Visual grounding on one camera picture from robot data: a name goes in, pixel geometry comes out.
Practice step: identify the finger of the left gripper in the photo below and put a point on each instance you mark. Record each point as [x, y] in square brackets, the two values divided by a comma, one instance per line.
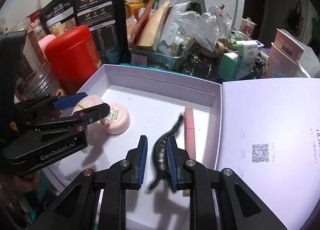
[48, 102]
[80, 118]

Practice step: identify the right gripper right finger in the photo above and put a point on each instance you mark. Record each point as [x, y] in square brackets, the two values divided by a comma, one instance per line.
[218, 199]

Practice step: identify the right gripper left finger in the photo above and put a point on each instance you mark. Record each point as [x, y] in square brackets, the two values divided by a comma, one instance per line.
[97, 199]

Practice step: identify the pink round compact gold stripe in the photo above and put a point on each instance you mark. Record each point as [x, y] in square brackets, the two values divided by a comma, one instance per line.
[87, 102]

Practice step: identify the pink round compact with label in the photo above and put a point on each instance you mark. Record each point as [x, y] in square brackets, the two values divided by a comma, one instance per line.
[117, 121]

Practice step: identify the black hair claw clip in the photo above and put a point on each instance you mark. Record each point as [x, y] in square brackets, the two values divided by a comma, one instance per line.
[159, 157]

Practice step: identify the pink lipstick tube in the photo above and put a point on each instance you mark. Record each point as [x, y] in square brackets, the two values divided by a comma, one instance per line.
[189, 133]

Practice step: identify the short clear lid brown jar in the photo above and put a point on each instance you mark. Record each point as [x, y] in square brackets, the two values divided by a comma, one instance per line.
[40, 83]

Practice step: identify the red cylindrical canister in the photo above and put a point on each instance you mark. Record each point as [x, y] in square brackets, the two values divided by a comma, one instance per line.
[73, 58]

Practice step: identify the tall brown spice jar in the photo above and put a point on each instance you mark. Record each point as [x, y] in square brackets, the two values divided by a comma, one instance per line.
[36, 32]

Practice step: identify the lavender open gift box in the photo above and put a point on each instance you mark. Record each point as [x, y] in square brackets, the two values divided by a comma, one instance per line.
[265, 130]

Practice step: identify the black snack pouch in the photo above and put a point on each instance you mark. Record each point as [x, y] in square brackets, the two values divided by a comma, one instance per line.
[106, 20]

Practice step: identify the red foil snack bag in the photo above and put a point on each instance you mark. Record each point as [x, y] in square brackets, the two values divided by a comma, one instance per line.
[141, 23]

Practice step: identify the green white medicine box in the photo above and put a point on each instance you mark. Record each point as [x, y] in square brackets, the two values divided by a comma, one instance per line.
[237, 65]

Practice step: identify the pink paper cups stack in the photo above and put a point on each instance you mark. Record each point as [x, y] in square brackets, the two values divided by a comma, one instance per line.
[284, 56]

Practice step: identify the clear crumpled plastic bag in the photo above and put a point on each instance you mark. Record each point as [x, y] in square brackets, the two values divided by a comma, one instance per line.
[206, 28]

